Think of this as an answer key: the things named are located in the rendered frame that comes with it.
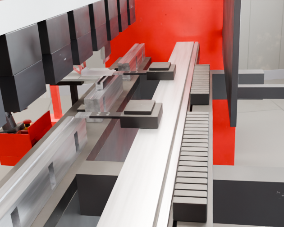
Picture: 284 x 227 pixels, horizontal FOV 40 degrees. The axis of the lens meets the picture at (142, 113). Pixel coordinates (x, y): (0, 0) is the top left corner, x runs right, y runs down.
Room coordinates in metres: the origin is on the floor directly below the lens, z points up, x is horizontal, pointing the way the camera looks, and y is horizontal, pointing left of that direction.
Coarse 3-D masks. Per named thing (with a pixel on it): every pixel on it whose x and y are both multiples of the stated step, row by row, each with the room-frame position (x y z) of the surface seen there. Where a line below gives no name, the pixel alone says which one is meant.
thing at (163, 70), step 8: (152, 64) 1.57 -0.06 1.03; (160, 64) 1.56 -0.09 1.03; (168, 64) 1.55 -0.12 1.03; (120, 72) 1.58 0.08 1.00; (128, 72) 1.57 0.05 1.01; (136, 72) 1.57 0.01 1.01; (144, 72) 1.56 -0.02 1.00; (152, 72) 1.50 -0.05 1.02; (160, 72) 1.50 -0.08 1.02; (168, 72) 1.49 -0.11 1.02
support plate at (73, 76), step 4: (76, 68) 1.71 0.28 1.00; (88, 68) 1.70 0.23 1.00; (92, 68) 1.69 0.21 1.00; (96, 68) 1.69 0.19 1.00; (100, 68) 1.68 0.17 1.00; (104, 68) 1.68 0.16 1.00; (108, 68) 1.69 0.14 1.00; (72, 72) 1.65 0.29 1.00; (76, 72) 1.64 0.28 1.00; (68, 76) 1.58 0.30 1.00; (72, 76) 1.58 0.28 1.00; (76, 76) 1.58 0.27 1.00; (84, 76) 1.57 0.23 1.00; (88, 76) 1.57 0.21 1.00; (92, 76) 1.56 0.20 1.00; (96, 76) 1.56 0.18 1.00; (100, 76) 1.56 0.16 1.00; (64, 80) 1.54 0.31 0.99; (68, 80) 1.54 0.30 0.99; (72, 80) 1.54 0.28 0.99; (76, 80) 1.54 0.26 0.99; (80, 80) 1.53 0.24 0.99; (84, 80) 1.53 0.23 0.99; (88, 80) 1.53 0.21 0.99; (92, 80) 1.52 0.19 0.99; (96, 80) 1.52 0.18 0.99
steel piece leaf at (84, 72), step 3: (84, 69) 1.62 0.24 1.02; (87, 69) 1.66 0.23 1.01; (81, 72) 1.58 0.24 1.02; (84, 72) 1.62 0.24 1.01; (87, 72) 1.63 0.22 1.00; (90, 72) 1.62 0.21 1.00; (93, 72) 1.62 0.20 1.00; (96, 72) 1.62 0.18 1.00; (99, 72) 1.61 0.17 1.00; (102, 72) 1.61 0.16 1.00; (105, 72) 1.61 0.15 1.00; (84, 75) 1.58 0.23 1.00; (87, 75) 1.57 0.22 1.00; (90, 75) 1.57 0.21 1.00; (93, 75) 1.57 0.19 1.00; (96, 75) 1.57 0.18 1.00; (99, 75) 1.56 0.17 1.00; (102, 75) 1.56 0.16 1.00
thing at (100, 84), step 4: (104, 76) 1.57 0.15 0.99; (108, 76) 1.56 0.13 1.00; (112, 76) 1.62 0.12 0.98; (100, 80) 1.51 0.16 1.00; (104, 80) 1.49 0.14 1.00; (108, 80) 1.55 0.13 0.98; (96, 84) 1.47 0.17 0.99; (100, 84) 1.47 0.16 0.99; (104, 84) 1.49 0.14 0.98; (96, 88) 1.47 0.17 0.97; (100, 88) 1.47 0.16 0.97
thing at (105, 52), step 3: (108, 42) 1.62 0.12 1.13; (105, 45) 1.57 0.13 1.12; (108, 45) 1.62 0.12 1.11; (102, 48) 1.55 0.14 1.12; (105, 48) 1.57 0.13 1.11; (108, 48) 1.61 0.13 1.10; (102, 51) 1.55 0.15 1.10; (105, 51) 1.57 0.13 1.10; (108, 51) 1.61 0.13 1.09; (102, 54) 1.55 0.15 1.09; (105, 54) 1.56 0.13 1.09; (108, 54) 1.60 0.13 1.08; (102, 57) 1.55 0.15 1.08; (105, 57) 1.56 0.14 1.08; (108, 57) 1.63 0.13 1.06; (105, 60) 1.59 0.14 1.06
